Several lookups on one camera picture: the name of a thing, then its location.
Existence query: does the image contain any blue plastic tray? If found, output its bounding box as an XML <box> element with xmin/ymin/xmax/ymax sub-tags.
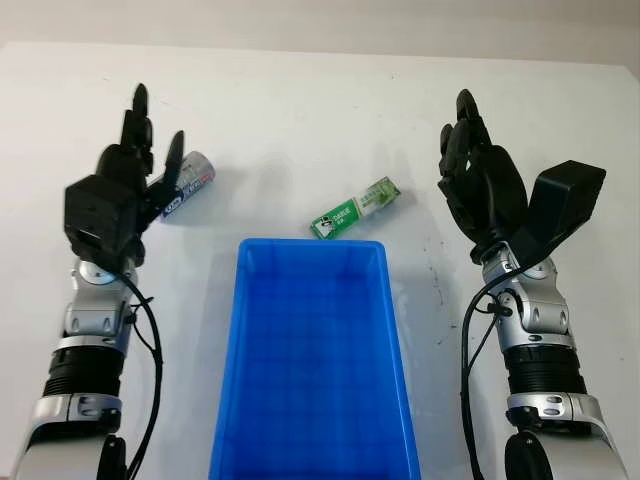
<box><xmin>207</xmin><ymin>238</ymin><xmax>420</xmax><ymax>480</ymax></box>

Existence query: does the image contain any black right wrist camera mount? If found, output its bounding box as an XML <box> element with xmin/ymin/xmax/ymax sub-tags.
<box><xmin>509</xmin><ymin>160</ymin><xmax>608</xmax><ymax>267</ymax></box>

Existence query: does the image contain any green toothpaste box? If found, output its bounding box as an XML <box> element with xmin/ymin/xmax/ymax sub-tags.
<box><xmin>309</xmin><ymin>177</ymin><xmax>401</xmax><ymax>240</ymax></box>

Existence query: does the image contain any silver roll with blue label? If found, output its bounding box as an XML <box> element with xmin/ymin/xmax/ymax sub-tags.
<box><xmin>158</xmin><ymin>151</ymin><xmax>217</xmax><ymax>223</ymax></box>

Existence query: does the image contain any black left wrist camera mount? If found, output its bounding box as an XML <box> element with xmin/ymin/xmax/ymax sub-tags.
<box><xmin>63</xmin><ymin>175</ymin><xmax>147</xmax><ymax>267</ymax></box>

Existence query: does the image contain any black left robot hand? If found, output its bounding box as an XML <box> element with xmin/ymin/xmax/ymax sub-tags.
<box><xmin>96</xmin><ymin>83</ymin><xmax>187</xmax><ymax>266</ymax></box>

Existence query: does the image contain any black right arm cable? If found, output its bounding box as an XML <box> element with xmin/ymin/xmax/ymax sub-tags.
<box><xmin>459</xmin><ymin>264</ymin><xmax>527</xmax><ymax>480</ymax></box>

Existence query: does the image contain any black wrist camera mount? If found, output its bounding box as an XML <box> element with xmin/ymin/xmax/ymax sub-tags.
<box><xmin>63</xmin><ymin>175</ymin><xmax>147</xmax><ymax>267</ymax></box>
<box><xmin>509</xmin><ymin>160</ymin><xmax>608</xmax><ymax>267</ymax></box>

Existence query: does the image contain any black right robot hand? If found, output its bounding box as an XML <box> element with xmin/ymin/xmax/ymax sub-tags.
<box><xmin>437</xmin><ymin>88</ymin><xmax>531</xmax><ymax>264</ymax></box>

